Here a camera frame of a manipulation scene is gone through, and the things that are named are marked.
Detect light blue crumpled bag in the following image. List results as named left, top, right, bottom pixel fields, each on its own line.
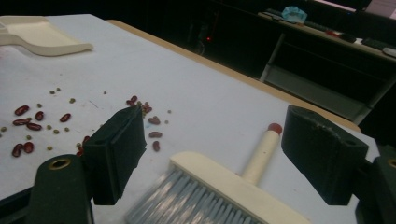
left=281, top=5, right=308, bottom=24

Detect white table sheet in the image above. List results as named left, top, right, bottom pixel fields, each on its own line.
left=0, top=13, right=381, bottom=224

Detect wooden table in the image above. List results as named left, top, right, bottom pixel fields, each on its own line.
left=106, top=19, right=362, bottom=133

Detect cream plastic dustpan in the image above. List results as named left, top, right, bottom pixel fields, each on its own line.
left=0, top=15, right=94, bottom=58

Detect white metal table frame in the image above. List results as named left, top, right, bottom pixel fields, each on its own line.
left=257, top=0, right=396, bottom=125

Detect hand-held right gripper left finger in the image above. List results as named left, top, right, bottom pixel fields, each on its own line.
left=82, top=105, right=148, bottom=206

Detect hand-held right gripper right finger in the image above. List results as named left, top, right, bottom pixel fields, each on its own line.
left=280, top=105, right=370, bottom=206

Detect black keyboard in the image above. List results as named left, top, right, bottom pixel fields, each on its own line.
left=361, top=36, right=396, bottom=52

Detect cream hand brush grey bristles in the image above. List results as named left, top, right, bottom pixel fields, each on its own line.
left=124, top=122, right=312, bottom=224

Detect group of red kidney beans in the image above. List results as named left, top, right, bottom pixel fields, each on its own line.
left=11, top=94, right=164, bottom=158

